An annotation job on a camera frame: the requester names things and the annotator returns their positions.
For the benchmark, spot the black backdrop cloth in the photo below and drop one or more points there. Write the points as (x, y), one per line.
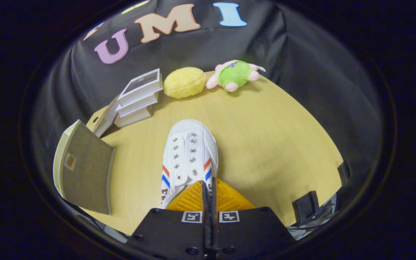
(320, 90)

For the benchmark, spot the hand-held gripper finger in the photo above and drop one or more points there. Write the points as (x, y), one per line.
(213, 202)
(205, 206)

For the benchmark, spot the white thin book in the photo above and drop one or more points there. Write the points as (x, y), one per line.
(137, 105)

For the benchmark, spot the yellow plush toy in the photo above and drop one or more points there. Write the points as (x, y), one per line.
(184, 83)

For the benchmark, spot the white book with dark cover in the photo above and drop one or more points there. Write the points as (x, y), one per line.
(141, 86)

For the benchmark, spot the white book with pink cover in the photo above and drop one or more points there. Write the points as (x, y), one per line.
(134, 117)

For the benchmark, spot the grey fabric storage box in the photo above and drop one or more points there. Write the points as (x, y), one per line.
(87, 173)

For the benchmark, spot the white shoe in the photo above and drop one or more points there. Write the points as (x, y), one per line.
(188, 151)

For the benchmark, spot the pink and green plush toy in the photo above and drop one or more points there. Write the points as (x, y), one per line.
(235, 74)

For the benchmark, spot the black table clamp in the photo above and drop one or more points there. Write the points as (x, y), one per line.
(344, 173)
(305, 207)

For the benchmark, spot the brown and tan cardboard folder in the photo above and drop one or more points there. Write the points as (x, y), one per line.
(101, 119)

